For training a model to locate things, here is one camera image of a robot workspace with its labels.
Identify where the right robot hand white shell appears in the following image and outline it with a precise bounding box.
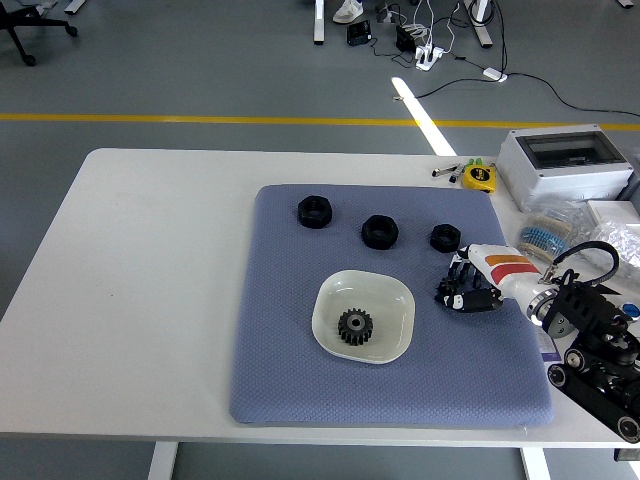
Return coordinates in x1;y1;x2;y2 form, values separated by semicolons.
433;243;552;314

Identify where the large black gear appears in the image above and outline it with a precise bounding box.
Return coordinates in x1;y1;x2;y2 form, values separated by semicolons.
337;307;375;348

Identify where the small black hex nut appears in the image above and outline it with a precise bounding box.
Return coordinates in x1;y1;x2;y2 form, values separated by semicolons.
429;223;462;255

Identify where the flat white box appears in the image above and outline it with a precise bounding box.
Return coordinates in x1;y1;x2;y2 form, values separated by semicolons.
585;198;640;226

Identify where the medium black hex nut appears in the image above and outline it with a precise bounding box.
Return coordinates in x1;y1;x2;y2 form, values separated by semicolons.
360;213;400;250

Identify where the large black hex nut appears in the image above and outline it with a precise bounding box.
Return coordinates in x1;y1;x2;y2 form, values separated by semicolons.
296;194;333;230

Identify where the black box with print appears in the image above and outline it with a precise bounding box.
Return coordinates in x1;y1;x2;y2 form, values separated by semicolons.
346;20;374;47

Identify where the blue resistor strip bundle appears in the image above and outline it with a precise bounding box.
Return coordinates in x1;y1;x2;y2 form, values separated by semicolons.
517;214;571;259

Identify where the purple-edged label sheet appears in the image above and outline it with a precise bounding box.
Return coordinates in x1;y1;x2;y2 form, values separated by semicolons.
535;330;562;362

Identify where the yellow tape measure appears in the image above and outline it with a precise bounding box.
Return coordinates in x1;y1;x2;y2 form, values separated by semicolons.
460;163;498;194

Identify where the bubble wrap bag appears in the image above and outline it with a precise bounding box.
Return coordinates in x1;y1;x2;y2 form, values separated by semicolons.
587;220;640;296

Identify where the white square dish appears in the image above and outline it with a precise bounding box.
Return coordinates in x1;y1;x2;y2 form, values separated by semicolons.
310;268;416;365

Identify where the white table leg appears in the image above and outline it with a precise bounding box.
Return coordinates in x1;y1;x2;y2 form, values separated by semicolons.
519;446;551;480
147;442;179;480

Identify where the white power strip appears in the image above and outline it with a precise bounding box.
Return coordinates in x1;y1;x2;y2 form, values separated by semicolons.
414;44;446;71

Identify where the blue-grey padded mat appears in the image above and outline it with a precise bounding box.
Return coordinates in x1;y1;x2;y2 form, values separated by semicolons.
228;183;555;429

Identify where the white desk leg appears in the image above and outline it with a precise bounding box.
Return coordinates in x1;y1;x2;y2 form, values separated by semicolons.
312;0;327;46
464;0;495;50

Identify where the black power adapter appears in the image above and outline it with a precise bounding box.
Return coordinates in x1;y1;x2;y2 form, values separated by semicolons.
394;24;419;52

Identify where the white shoe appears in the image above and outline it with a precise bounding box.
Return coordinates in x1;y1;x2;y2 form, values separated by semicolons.
332;0;364;25

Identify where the black office chair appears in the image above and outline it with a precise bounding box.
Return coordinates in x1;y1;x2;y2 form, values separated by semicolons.
0;0;80;68

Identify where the grey electrical enclosure box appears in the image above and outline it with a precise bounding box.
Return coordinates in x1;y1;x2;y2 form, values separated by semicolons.
496;124;636;214

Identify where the long black floor cable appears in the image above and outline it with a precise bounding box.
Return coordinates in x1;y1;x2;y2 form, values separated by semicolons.
392;71;640;120

